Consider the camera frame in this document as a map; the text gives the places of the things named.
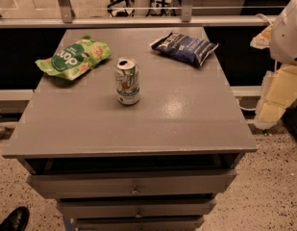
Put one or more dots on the grey drawer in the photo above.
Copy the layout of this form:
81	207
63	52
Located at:
126	184
141	224
140	208

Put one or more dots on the grey drawer cabinet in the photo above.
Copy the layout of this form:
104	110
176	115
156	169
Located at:
187	118

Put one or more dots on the top grey drawer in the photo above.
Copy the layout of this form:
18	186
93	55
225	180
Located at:
126	184

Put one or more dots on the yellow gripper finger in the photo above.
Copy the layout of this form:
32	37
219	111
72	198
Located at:
262	40
278	92

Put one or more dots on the blue chip bag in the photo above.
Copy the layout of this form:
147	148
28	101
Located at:
183	48

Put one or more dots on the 7up soda can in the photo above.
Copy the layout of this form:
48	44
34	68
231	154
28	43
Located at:
127	81

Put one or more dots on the black shoe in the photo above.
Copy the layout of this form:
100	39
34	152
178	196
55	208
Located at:
17	220

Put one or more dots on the middle grey drawer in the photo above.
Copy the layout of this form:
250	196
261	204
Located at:
140	208

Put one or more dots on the bottom grey drawer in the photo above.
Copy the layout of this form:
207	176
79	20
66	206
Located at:
141	224

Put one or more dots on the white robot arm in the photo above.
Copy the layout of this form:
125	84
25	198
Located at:
283	38

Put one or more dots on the green chip bag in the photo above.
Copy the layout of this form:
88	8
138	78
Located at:
76	59

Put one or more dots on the metal window rail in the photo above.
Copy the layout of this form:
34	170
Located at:
143	22

